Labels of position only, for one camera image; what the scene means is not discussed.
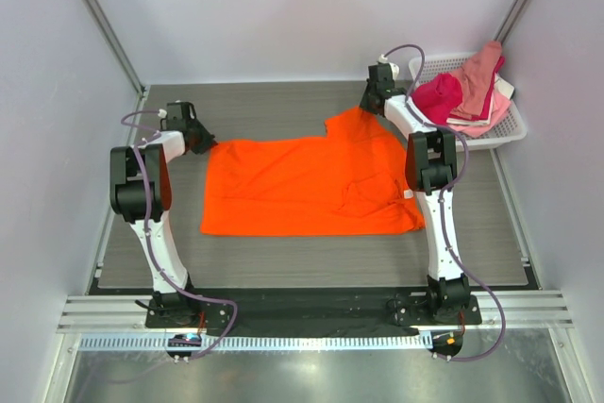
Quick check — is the orange t shirt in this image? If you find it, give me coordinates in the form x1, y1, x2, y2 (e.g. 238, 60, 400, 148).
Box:
200, 108, 426, 237

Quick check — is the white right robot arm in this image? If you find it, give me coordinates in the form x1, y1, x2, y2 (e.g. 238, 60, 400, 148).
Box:
361, 58, 471, 323

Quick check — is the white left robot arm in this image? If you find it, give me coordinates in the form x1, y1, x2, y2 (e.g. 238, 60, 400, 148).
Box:
109, 101, 217, 327

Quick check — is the magenta t shirt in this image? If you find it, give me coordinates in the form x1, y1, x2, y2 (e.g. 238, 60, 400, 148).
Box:
411, 74, 462, 125

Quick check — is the salmon pink t shirt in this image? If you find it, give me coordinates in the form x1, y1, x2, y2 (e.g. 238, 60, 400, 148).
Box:
450, 41, 505, 121

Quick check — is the light pink t shirt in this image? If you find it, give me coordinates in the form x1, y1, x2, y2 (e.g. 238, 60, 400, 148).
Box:
447, 91, 512, 139

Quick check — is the white folded t shirt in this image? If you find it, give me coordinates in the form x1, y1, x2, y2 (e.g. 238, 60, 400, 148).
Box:
494, 73, 515, 100

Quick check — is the white perforated plastic basket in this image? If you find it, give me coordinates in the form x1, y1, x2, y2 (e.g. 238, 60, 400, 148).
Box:
408, 51, 528, 151

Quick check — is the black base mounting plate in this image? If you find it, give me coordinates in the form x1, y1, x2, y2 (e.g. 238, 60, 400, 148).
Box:
136, 287, 482, 338

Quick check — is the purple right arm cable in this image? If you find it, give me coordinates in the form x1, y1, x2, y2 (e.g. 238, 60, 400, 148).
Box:
379, 42, 508, 364

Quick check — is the left aluminium corner post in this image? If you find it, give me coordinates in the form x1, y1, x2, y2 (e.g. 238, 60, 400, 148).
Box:
82, 0, 145, 98

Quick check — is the white slotted cable duct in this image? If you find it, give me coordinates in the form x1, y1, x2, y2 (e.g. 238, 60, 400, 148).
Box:
78, 332, 432, 354

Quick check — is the aluminium rail frame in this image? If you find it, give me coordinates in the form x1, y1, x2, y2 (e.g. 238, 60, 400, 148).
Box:
57, 291, 574, 333

